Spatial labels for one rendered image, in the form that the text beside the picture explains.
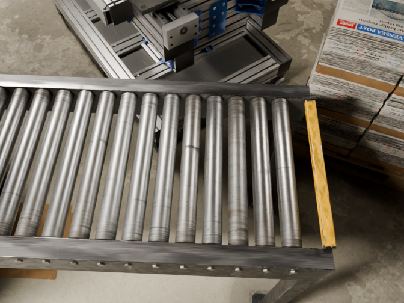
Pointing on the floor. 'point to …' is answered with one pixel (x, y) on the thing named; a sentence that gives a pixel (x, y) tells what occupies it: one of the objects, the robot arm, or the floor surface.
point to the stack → (348, 103)
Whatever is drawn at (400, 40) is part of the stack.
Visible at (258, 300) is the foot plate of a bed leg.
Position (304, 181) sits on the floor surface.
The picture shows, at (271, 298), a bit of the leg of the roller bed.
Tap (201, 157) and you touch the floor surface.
